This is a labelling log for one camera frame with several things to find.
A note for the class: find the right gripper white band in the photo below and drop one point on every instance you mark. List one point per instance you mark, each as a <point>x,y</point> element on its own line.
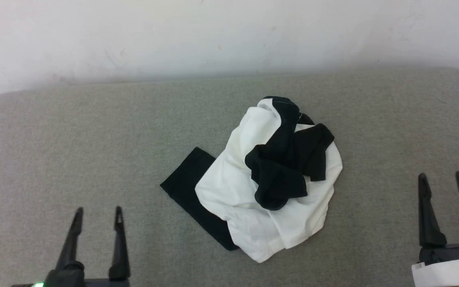
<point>452,271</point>

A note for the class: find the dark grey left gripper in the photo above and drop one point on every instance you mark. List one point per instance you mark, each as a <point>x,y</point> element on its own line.
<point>68,277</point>

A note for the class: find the white and black t-shirt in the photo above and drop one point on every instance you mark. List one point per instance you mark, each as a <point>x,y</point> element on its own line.
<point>229,183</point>

